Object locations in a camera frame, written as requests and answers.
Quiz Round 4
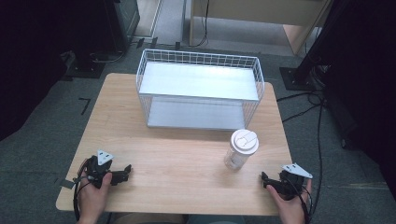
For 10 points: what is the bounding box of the black stand with base plate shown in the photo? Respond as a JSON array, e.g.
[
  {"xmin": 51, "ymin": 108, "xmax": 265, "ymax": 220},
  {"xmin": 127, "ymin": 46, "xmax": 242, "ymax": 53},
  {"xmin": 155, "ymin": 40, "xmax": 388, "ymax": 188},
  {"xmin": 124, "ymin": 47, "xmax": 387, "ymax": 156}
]
[
  {"xmin": 64, "ymin": 0, "xmax": 108, "ymax": 79},
  {"xmin": 278, "ymin": 0, "xmax": 347, "ymax": 92}
]

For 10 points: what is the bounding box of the dark curtain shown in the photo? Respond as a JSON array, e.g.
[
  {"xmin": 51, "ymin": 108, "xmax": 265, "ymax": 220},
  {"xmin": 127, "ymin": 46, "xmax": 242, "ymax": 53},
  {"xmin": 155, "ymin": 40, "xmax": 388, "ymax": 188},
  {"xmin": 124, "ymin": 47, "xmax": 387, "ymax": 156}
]
[
  {"xmin": 0, "ymin": 0, "xmax": 108, "ymax": 143},
  {"xmin": 320, "ymin": 0, "xmax": 396, "ymax": 200}
]

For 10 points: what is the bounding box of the white paper coffee cup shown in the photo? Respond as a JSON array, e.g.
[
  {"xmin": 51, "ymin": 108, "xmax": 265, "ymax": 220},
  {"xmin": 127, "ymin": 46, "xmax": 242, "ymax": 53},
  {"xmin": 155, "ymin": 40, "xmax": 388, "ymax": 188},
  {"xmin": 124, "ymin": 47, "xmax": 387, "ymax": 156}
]
[{"xmin": 223, "ymin": 129, "xmax": 260, "ymax": 171}]

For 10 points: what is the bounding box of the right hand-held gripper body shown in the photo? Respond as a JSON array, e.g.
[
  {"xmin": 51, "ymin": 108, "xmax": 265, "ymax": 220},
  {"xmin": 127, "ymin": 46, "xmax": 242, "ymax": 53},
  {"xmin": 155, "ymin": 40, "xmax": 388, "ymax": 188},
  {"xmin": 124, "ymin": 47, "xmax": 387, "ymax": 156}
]
[{"xmin": 271, "ymin": 162, "xmax": 314, "ymax": 201}]

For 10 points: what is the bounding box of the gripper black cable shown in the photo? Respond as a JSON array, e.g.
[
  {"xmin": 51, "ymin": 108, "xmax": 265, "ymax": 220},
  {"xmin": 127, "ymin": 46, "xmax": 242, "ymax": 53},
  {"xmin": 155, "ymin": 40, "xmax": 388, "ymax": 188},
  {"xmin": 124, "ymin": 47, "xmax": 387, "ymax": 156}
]
[
  {"xmin": 288, "ymin": 175, "xmax": 315, "ymax": 224},
  {"xmin": 72, "ymin": 158, "xmax": 94, "ymax": 222}
]

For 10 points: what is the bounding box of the light wooden furniture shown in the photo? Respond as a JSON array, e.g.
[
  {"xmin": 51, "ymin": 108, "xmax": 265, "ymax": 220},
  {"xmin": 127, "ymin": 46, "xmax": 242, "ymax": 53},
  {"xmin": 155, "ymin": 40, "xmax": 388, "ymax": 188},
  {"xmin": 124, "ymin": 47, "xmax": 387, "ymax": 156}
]
[{"xmin": 189, "ymin": 0, "xmax": 332, "ymax": 56}]

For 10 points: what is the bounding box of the grey tape strip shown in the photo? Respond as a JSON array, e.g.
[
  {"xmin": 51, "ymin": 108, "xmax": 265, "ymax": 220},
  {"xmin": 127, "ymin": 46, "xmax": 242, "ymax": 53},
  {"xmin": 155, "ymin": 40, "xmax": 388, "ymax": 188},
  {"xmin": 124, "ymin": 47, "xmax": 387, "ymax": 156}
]
[{"xmin": 60, "ymin": 178, "xmax": 77, "ymax": 190}]

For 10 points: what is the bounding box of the person's right hand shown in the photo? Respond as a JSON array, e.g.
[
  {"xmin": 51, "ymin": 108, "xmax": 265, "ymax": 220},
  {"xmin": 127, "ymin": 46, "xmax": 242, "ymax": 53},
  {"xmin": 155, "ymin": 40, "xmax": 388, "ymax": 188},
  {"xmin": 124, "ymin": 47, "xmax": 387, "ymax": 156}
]
[{"xmin": 265, "ymin": 178, "xmax": 313, "ymax": 224}]

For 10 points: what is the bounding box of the black floor cable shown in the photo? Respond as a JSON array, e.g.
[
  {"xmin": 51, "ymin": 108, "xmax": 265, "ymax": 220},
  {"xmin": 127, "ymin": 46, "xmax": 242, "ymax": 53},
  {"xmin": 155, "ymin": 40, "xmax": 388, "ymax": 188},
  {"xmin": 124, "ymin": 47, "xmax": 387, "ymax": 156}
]
[{"xmin": 276, "ymin": 89, "xmax": 327, "ymax": 218}]

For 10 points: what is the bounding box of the black equipment cabinet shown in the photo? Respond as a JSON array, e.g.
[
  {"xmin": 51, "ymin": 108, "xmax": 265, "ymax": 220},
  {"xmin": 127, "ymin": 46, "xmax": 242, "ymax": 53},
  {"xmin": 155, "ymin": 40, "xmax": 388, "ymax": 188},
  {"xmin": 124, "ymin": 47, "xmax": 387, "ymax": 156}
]
[{"xmin": 104, "ymin": 0, "xmax": 141, "ymax": 54}]

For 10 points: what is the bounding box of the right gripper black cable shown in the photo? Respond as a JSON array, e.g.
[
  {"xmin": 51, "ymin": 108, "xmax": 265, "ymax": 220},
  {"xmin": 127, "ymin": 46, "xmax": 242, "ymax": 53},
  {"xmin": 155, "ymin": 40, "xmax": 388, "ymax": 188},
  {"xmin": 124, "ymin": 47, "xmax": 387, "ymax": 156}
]
[{"xmin": 288, "ymin": 175, "xmax": 315, "ymax": 224}]

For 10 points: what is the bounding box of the thin black hanging cable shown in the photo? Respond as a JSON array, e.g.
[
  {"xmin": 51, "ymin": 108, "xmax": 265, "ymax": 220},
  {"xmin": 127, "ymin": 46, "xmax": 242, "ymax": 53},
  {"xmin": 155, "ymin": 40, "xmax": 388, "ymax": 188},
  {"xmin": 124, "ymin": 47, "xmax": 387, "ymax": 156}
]
[{"xmin": 195, "ymin": 0, "xmax": 210, "ymax": 49}]

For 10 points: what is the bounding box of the white wire shelf rack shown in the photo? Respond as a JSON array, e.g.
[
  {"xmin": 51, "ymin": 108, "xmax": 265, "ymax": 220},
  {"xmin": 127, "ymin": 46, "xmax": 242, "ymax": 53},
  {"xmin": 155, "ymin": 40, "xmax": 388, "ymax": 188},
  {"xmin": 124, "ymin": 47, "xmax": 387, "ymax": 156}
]
[{"xmin": 135, "ymin": 48, "xmax": 266, "ymax": 132}]

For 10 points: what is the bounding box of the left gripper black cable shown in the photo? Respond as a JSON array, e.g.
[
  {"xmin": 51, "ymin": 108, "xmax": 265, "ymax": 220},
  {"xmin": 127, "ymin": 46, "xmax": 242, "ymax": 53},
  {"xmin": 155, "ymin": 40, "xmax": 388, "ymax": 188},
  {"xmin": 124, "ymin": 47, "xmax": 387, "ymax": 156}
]
[{"xmin": 72, "ymin": 158, "xmax": 94, "ymax": 222}]

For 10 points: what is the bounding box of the person's left hand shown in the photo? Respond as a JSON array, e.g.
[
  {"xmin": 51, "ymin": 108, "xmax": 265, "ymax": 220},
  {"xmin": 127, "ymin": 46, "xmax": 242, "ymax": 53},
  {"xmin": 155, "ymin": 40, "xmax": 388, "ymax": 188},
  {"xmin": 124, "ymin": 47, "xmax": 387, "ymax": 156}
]
[{"xmin": 76, "ymin": 171, "xmax": 113, "ymax": 224}]

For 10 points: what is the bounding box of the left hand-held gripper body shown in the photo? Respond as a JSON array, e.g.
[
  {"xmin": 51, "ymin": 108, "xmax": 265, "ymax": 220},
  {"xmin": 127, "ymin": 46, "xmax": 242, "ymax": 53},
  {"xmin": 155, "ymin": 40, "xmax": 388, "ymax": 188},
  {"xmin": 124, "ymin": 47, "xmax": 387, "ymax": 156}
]
[{"xmin": 79, "ymin": 149, "xmax": 115, "ymax": 189}]

